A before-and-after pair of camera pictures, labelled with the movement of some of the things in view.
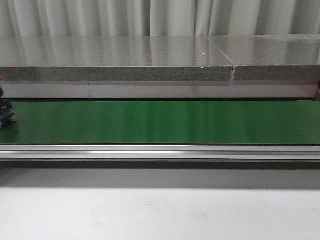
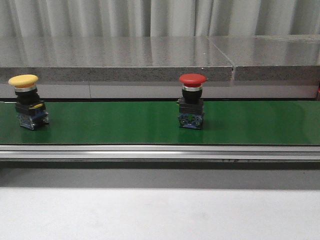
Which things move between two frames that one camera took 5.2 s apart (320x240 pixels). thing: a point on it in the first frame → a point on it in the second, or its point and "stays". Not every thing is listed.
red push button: x=7 y=113 → x=191 y=104
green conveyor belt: x=165 y=122 stays
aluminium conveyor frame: x=162 y=152 stays
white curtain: x=48 y=18 stays
